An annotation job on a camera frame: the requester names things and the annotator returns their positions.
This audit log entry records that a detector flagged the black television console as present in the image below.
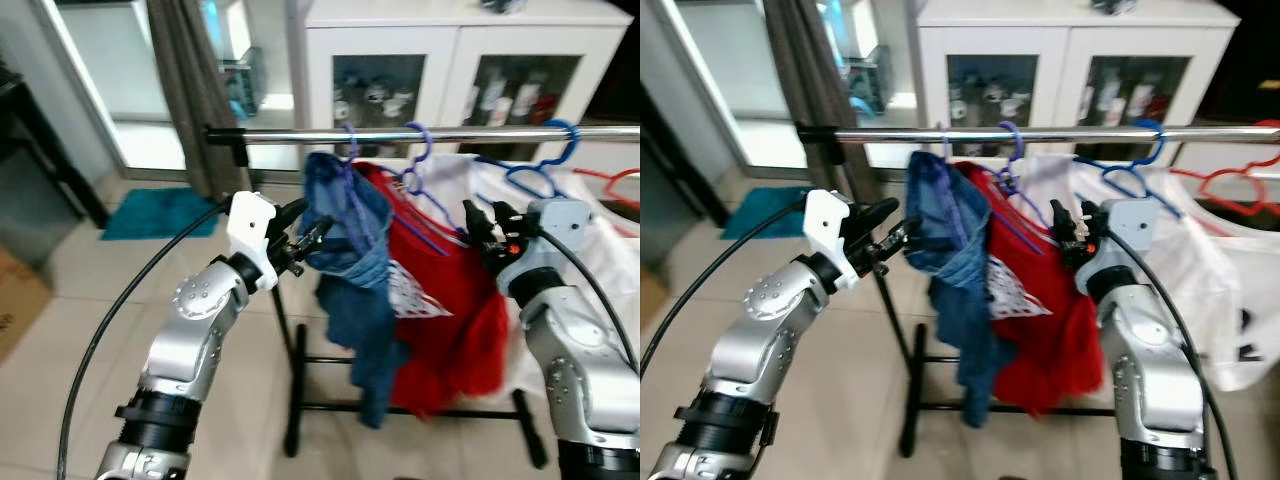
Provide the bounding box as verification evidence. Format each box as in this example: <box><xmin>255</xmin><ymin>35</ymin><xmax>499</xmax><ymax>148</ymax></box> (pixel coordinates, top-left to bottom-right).
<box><xmin>583</xmin><ymin>20</ymin><xmax>641</xmax><ymax>126</ymax></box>
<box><xmin>1200</xmin><ymin>25</ymin><xmax>1280</xmax><ymax>126</ymax></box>

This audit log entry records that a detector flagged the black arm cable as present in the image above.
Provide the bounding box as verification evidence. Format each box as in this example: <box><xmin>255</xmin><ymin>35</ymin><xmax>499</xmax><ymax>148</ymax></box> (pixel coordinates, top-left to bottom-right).
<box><xmin>56</xmin><ymin>195</ymin><xmax>236</xmax><ymax>480</ymax></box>
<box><xmin>1105</xmin><ymin>230</ymin><xmax>1241</xmax><ymax>480</ymax></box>
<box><xmin>640</xmin><ymin>195</ymin><xmax>809</xmax><ymax>376</ymax></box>
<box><xmin>535</xmin><ymin>230</ymin><xmax>641</xmax><ymax>369</ymax></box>

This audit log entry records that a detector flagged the black metal frame furniture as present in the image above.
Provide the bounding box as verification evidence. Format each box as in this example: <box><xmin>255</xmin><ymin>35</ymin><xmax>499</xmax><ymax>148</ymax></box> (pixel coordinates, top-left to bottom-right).
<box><xmin>0</xmin><ymin>65</ymin><xmax>111</xmax><ymax>266</ymax></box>
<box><xmin>640</xmin><ymin>110</ymin><xmax>721</xmax><ymax>271</ymax></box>

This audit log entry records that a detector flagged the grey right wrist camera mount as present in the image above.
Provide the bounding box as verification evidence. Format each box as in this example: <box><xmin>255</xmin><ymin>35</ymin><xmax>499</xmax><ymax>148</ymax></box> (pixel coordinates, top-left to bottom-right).
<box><xmin>1100</xmin><ymin>198</ymin><xmax>1159</xmax><ymax>251</ymax></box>
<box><xmin>527</xmin><ymin>198</ymin><xmax>597</xmax><ymax>253</ymax></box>

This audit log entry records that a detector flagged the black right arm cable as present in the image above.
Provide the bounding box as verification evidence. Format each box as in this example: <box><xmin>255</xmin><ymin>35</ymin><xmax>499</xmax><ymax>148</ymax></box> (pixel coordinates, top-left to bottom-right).
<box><xmin>535</xmin><ymin>230</ymin><xmax>641</xmax><ymax>369</ymax></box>
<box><xmin>1105</xmin><ymin>230</ymin><xmax>1241</xmax><ymax>480</ymax></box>

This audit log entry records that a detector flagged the blue denim garment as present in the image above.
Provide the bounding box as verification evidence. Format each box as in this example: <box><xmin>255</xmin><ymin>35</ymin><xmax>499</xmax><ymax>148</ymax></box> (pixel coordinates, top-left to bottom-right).
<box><xmin>905</xmin><ymin>152</ymin><xmax>1001</xmax><ymax>429</ymax></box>
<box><xmin>300</xmin><ymin>152</ymin><xmax>403</xmax><ymax>429</ymax></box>

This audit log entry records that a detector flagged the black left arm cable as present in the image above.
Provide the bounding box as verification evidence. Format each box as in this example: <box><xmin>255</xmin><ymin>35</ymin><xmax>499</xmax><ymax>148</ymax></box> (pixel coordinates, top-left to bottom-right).
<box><xmin>640</xmin><ymin>195</ymin><xmax>809</xmax><ymax>376</ymax></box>
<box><xmin>56</xmin><ymin>195</ymin><xmax>236</xmax><ymax>480</ymax></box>

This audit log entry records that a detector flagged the purple wire clothes hanger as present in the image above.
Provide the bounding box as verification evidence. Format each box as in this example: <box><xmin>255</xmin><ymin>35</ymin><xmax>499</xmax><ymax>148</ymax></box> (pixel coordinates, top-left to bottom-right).
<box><xmin>385</xmin><ymin>122</ymin><xmax>453</xmax><ymax>257</ymax></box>
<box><xmin>930</xmin><ymin>122</ymin><xmax>986</xmax><ymax>251</ymax></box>
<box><xmin>333</xmin><ymin>122</ymin><xmax>391</xmax><ymax>256</ymax></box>
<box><xmin>985</xmin><ymin>122</ymin><xmax>1046</xmax><ymax>256</ymax></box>

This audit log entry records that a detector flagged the brown cardboard box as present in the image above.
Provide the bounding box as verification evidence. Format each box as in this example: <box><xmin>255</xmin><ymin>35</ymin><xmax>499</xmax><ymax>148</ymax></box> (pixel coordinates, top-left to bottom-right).
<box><xmin>640</xmin><ymin>262</ymin><xmax>669</xmax><ymax>336</ymax></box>
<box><xmin>0</xmin><ymin>245</ymin><xmax>53</xmax><ymax>363</ymax></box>

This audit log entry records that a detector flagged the teal floor mat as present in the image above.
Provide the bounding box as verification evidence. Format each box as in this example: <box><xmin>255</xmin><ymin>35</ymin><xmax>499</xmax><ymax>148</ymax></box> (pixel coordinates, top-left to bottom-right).
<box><xmin>100</xmin><ymin>188</ymin><xmax>223</xmax><ymax>242</ymax></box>
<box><xmin>722</xmin><ymin>186</ymin><xmax>816</xmax><ymax>241</ymax></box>

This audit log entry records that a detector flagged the white shirt black lettering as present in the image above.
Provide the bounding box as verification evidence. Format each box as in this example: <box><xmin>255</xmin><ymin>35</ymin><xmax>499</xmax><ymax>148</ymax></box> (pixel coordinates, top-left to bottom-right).
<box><xmin>1040</xmin><ymin>155</ymin><xmax>1280</xmax><ymax>393</ymax></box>
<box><xmin>430</xmin><ymin>155</ymin><xmax>641</xmax><ymax>401</ymax></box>

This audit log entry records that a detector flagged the red shirt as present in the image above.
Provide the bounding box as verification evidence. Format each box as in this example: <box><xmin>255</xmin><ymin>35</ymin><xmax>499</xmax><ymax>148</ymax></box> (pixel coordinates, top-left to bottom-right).
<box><xmin>355</xmin><ymin>160</ymin><xmax>511</xmax><ymax>419</ymax></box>
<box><xmin>955</xmin><ymin>160</ymin><xmax>1096</xmax><ymax>416</ymax></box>

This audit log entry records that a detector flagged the red clothes hanger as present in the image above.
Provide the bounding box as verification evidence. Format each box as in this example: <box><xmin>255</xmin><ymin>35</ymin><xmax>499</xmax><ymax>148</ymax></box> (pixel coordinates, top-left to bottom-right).
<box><xmin>1170</xmin><ymin>120</ymin><xmax>1280</xmax><ymax>216</ymax></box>
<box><xmin>575</xmin><ymin>168</ymin><xmax>641</xmax><ymax>238</ymax></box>

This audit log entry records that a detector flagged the blue plastic clothes hanger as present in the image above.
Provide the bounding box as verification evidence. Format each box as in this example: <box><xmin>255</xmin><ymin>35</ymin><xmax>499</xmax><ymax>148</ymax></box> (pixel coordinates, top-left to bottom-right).
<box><xmin>1072</xmin><ymin>119</ymin><xmax>1183</xmax><ymax>219</ymax></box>
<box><xmin>473</xmin><ymin>119</ymin><xmax>582</xmax><ymax>204</ymax></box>

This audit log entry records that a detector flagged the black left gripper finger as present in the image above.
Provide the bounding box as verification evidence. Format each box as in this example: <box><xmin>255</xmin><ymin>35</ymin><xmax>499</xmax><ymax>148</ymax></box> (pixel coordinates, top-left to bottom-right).
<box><xmin>880</xmin><ymin>218</ymin><xmax>921</xmax><ymax>263</ymax></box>
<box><xmin>852</xmin><ymin>197</ymin><xmax>901</xmax><ymax>233</ymax></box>
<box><xmin>296</xmin><ymin>217</ymin><xmax>335</xmax><ymax>263</ymax></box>
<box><xmin>272</xmin><ymin>198</ymin><xmax>310</xmax><ymax>233</ymax></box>

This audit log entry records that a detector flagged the grey curtain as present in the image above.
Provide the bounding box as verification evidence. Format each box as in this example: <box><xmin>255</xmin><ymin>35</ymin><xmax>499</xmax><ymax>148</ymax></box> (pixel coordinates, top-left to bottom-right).
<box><xmin>150</xmin><ymin>0</ymin><xmax>251</xmax><ymax>201</ymax></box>
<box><xmin>765</xmin><ymin>0</ymin><xmax>871</xmax><ymax>201</ymax></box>

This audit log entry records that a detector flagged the white framed glass door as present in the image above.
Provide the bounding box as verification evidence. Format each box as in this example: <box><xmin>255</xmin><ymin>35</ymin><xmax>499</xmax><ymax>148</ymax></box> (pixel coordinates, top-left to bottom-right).
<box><xmin>30</xmin><ymin>0</ymin><xmax>301</xmax><ymax>171</ymax></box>
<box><xmin>660</xmin><ymin>0</ymin><xmax>921</xmax><ymax>171</ymax></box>

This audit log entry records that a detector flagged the black clothes rack chrome rail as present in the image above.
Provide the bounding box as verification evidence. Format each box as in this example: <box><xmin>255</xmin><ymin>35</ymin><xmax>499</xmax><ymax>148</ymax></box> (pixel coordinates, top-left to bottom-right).
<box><xmin>796</xmin><ymin>120</ymin><xmax>1280</xmax><ymax>461</ymax></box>
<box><xmin>204</xmin><ymin>122</ymin><xmax>641</xmax><ymax>471</ymax></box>

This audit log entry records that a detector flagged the white glass-door cabinet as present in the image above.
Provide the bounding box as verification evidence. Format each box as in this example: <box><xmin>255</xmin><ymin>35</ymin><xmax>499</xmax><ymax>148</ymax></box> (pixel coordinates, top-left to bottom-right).
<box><xmin>915</xmin><ymin>0</ymin><xmax>1241</xmax><ymax>166</ymax></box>
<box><xmin>300</xmin><ymin>0</ymin><xmax>636</xmax><ymax>171</ymax></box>

